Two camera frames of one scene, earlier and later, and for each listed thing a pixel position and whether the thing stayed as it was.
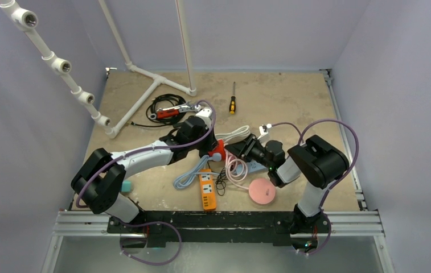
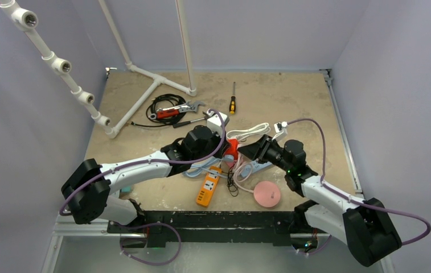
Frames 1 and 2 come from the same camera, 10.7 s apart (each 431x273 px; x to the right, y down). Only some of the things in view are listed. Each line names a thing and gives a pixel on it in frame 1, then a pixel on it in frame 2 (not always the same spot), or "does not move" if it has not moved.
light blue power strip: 252,166 does not move
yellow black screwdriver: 232,105 does not move
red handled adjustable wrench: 175,110 does not move
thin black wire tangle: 220,183 to 233,188
